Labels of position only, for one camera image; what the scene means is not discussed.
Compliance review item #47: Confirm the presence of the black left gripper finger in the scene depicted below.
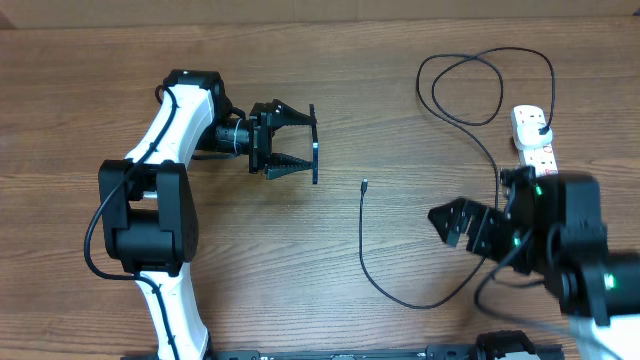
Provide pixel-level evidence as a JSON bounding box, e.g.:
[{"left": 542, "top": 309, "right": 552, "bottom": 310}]
[
  {"left": 264, "top": 153, "right": 314, "bottom": 180},
  {"left": 271, "top": 99, "right": 316, "bottom": 130}
]

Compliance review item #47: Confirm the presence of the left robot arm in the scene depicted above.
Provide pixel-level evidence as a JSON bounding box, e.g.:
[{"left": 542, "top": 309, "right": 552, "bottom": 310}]
[{"left": 85, "top": 69, "right": 319, "bottom": 359}]

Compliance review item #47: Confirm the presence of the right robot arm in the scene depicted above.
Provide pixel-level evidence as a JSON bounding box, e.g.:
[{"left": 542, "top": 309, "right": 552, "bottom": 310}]
[{"left": 428, "top": 166, "right": 639, "bottom": 359}]

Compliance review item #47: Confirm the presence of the Galaxy S24 smartphone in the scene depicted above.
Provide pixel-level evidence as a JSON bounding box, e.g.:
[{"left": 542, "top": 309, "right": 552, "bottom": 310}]
[{"left": 309, "top": 104, "right": 319, "bottom": 185}]

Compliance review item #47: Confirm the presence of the black USB charging cable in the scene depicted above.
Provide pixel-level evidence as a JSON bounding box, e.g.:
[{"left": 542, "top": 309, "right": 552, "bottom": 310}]
[{"left": 358, "top": 47, "right": 557, "bottom": 311}]

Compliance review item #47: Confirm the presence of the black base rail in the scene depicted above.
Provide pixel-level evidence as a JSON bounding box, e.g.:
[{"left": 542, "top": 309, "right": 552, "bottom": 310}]
[{"left": 119, "top": 329, "right": 566, "bottom": 360}]

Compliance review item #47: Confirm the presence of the white power strip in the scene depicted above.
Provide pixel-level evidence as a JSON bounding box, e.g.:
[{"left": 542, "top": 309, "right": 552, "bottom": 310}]
[{"left": 509, "top": 104, "right": 560, "bottom": 177}]

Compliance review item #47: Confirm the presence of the white charger plug adapter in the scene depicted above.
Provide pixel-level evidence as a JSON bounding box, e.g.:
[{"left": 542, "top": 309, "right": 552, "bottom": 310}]
[{"left": 513, "top": 123, "right": 553, "bottom": 151}]

